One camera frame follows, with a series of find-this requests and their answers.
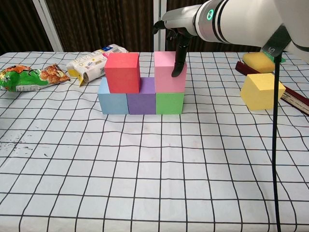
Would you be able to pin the purple foam cube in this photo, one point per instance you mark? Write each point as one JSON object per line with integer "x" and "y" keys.
{"x": 142, "y": 104}

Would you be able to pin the dark brown ribbed partition panel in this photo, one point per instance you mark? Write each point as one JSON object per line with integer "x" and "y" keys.
{"x": 17, "y": 24}
{"x": 217, "y": 47}
{"x": 297, "y": 19}
{"x": 96, "y": 21}

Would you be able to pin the light blue foam cube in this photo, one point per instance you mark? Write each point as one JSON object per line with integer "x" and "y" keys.
{"x": 113, "y": 101}

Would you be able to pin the pink foam cube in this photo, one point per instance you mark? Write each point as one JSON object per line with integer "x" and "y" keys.
{"x": 164, "y": 72}

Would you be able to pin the yellow sponge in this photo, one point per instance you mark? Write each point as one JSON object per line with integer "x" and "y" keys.
{"x": 257, "y": 62}

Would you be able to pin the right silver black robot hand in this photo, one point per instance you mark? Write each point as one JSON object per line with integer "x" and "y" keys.
{"x": 181, "y": 19}

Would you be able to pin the dark red long box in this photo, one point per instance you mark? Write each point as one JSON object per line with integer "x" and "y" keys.
{"x": 297, "y": 99}

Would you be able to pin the red foam cube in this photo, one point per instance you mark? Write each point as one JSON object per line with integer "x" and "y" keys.
{"x": 120, "y": 75}

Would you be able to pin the white checkered tablecloth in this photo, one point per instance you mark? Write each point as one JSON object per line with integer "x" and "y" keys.
{"x": 144, "y": 169}

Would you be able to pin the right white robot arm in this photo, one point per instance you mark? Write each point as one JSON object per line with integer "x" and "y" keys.
{"x": 241, "y": 21}

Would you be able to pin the white snack package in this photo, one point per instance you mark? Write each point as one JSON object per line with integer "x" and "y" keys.
{"x": 91, "y": 64}

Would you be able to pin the yellow foam cube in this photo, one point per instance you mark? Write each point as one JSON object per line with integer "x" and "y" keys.
{"x": 257, "y": 94}

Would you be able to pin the green foam cube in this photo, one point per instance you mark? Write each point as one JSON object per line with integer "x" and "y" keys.
{"x": 169, "y": 102}

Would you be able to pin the green sachet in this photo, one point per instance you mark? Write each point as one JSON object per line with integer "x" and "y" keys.
{"x": 282, "y": 60}

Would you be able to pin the green orange snack bag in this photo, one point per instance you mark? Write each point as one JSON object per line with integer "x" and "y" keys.
{"x": 31, "y": 77}

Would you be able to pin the white partition post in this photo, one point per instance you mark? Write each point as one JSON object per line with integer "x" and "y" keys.
{"x": 49, "y": 24}
{"x": 160, "y": 6}

